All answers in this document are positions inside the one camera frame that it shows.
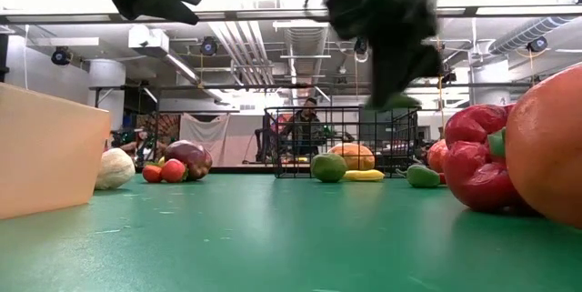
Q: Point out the large orange fruit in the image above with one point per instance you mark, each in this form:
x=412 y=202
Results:
x=550 y=146

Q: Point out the yellow banana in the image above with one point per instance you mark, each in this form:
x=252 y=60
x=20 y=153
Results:
x=364 y=175

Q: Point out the green lime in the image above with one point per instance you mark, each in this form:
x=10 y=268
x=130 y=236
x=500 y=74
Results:
x=328 y=167

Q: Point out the yellow lemon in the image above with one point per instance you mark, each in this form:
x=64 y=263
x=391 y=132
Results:
x=160 y=161

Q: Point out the long ceiling light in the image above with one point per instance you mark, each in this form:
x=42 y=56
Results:
x=182 y=67

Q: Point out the white ceiling air unit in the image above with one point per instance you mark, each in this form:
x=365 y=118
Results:
x=147 y=39

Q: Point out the pale pink hanging cloth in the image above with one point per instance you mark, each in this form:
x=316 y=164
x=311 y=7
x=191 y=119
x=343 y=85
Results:
x=204 y=139

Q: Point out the person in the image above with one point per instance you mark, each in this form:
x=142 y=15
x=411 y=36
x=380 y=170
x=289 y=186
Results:
x=310 y=102
x=134 y=146

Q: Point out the white garlic bulb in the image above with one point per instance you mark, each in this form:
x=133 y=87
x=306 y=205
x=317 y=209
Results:
x=114 y=169

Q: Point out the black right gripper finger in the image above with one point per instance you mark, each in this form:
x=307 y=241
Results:
x=420 y=62
x=386 y=73

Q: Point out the white round column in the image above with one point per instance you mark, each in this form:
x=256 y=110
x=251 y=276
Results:
x=107 y=87
x=488 y=87

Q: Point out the green pepper with stem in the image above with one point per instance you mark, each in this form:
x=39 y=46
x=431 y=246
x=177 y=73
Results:
x=423 y=176

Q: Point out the black horizontal pipe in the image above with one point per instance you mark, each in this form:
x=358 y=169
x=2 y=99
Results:
x=227 y=86

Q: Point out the light green pepper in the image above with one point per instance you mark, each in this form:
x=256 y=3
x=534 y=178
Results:
x=400 y=102

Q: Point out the brown patterned hanging cloth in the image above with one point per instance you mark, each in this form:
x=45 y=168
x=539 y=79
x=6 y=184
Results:
x=166 y=128

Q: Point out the background black robot arm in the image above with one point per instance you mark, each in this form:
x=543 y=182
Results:
x=268 y=142

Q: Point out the small red chili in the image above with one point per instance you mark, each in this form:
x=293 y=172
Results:
x=442 y=178

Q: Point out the dark red apple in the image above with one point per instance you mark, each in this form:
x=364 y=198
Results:
x=193 y=155

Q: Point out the translucent orange plastic tray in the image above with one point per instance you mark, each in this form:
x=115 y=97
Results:
x=45 y=155

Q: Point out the silver spiral duct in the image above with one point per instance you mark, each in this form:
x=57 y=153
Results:
x=529 y=33

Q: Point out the orange pumpkin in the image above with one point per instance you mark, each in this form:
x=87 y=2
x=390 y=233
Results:
x=357 y=155

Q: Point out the bright red apple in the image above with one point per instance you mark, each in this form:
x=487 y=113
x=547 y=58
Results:
x=173 y=170

